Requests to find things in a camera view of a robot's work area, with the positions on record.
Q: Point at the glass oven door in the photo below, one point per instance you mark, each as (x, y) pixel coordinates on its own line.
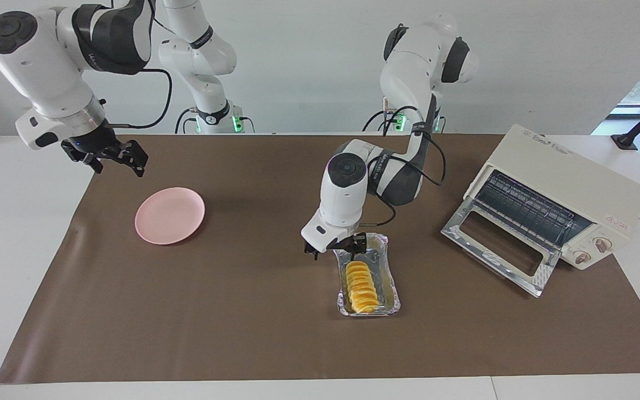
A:
(542, 275)

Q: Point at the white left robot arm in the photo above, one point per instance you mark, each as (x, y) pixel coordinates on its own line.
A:
(342, 205)

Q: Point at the brown table mat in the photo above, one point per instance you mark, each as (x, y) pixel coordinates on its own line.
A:
(242, 311)

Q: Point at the beige oven knob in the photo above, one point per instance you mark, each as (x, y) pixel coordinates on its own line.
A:
(602, 244)
(582, 257)

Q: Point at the aluminium foil tray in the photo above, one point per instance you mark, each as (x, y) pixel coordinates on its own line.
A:
(389, 283)

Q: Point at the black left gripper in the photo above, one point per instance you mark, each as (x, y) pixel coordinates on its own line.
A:
(350, 241)

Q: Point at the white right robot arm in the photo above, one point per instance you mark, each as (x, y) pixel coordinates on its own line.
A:
(36, 61)

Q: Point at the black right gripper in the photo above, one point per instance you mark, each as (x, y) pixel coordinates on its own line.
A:
(95, 143)

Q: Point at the pink round plate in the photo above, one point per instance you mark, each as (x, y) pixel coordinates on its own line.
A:
(170, 215)

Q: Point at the cream toaster oven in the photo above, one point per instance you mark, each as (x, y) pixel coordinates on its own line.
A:
(592, 189)

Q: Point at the yellow sliced bread loaf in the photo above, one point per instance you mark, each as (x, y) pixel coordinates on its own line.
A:
(362, 286)

